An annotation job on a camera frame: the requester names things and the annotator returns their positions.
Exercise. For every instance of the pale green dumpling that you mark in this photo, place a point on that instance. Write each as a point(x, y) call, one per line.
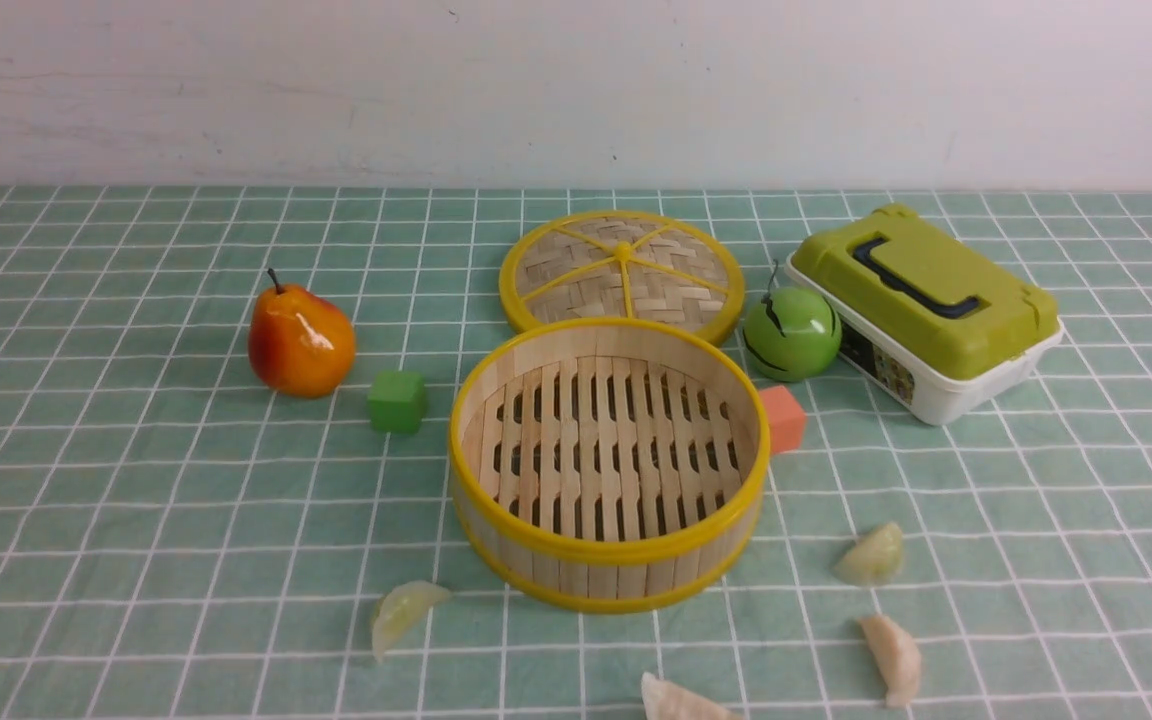
point(403, 607)
point(875, 559)

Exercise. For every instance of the white dumpling bottom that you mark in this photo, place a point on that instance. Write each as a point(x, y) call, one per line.
point(664, 700)

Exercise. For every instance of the white dumpling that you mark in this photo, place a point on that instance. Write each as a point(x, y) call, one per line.
point(664, 700)
point(897, 657)

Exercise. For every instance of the bamboo steamer tray yellow rim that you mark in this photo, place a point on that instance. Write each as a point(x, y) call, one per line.
point(608, 464)

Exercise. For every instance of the woven bamboo steamer lid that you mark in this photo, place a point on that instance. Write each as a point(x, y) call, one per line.
point(623, 263)

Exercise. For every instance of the green cube block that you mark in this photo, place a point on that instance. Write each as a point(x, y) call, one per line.
point(397, 402)

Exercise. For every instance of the green apple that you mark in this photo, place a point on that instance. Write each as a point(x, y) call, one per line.
point(791, 333)

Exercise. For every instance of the orange cube block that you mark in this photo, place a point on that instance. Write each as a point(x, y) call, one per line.
point(786, 418)

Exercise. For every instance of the orange red pear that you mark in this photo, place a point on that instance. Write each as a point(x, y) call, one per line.
point(299, 344)

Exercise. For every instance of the green lid white lunch box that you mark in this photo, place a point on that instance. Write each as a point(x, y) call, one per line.
point(937, 325)

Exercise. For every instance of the green checkered tablecloth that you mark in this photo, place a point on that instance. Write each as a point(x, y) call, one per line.
point(179, 540)

